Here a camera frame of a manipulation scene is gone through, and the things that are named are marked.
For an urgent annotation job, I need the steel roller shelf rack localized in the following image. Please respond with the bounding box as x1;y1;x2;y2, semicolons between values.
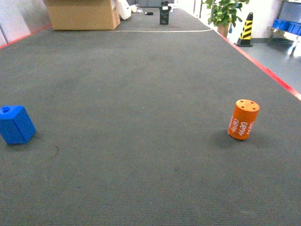
267;0;301;56

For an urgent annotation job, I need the orange cylindrical cap 4680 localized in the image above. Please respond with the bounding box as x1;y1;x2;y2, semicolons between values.
228;99;260;140

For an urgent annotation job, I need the blue bin on shelf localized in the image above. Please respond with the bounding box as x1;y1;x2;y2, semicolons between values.
272;19;291;32

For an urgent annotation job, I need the white foam packing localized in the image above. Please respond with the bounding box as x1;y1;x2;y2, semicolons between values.
118;0;137;20

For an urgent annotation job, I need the potted green plant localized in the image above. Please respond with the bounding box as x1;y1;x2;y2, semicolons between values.
202;0;249;38

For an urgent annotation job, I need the large cardboard box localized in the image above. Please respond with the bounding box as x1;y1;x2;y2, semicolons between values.
44;0;120;31

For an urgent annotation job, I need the yellow black striped cone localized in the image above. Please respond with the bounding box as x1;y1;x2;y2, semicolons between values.
235;12;253;47

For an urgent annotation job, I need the blue plastic block part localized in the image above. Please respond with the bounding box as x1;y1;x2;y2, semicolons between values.
0;105;36;145

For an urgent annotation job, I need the black device on floor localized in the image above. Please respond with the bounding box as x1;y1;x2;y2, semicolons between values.
159;1;172;25

